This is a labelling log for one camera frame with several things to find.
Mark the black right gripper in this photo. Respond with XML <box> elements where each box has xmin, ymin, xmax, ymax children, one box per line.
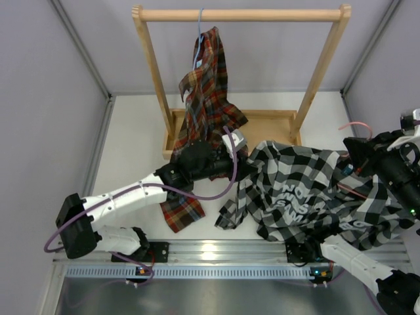
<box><xmin>343</xmin><ymin>129</ymin><xmax>420</xmax><ymax>220</ymax></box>

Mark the pink wire hanger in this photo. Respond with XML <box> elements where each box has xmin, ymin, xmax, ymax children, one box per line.
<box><xmin>337</xmin><ymin>121</ymin><xmax>373</xmax><ymax>201</ymax></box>

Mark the black white checkered shirt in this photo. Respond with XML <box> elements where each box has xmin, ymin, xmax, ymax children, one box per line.
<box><xmin>215</xmin><ymin>140</ymin><xmax>417</xmax><ymax>252</ymax></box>

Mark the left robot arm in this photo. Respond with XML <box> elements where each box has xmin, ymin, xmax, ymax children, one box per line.
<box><xmin>56</xmin><ymin>138</ymin><xmax>247</xmax><ymax>262</ymax></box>

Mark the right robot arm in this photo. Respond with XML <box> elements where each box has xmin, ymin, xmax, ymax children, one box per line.
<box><xmin>305</xmin><ymin>131</ymin><xmax>419</xmax><ymax>314</ymax></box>

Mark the brown red plaid shirt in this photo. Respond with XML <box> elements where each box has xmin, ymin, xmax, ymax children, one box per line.
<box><xmin>160</xmin><ymin>27</ymin><xmax>248</xmax><ymax>233</ymax></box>

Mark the wooden clothes rack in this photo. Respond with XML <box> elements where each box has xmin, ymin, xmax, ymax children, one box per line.
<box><xmin>131</xmin><ymin>4</ymin><xmax>352</xmax><ymax>159</ymax></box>

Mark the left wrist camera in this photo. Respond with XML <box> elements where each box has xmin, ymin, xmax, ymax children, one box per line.
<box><xmin>222</xmin><ymin>129</ymin><xmax>247</xmax><ymax>159</ymax></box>

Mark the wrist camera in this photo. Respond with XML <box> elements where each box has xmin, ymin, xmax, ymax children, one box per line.
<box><xmin>387</xmin><ymin>108</ymin><xmax>419</xmax><ymax>151</ymax></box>
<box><xmin>222</xmin><ymin>129</ymin><xmax>247</xmax><ymax>159</ymax></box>

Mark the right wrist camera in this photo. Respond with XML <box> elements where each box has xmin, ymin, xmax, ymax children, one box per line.
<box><xmin>387</xmin><ymin>108</ymin><xmax>419</xmax><ymax>151</ymax></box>

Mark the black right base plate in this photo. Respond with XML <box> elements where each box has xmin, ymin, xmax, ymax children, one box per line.
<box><xmin>285</xmin><ymin>242</ymin><xmax>323</xmax><ymax>267</ymax></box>

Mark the aluminium mounting rail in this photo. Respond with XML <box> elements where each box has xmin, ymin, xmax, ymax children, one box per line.
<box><xmin>52</xmin><ymin>238</ymin><xmax>411</xmax><ymax>267</ymax></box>

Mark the blue wire hanger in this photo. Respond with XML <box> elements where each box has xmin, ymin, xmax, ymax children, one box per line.
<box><xmin>193</xmin><ymin>7</ymin><xmax>204</xmax><ymax>70</ymax></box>

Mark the grey slotted cable duct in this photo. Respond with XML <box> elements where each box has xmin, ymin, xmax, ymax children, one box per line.
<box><xmin>66</xmin><ymin>264</ymin><xmax>321</xmax><ymax>280</ymax></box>

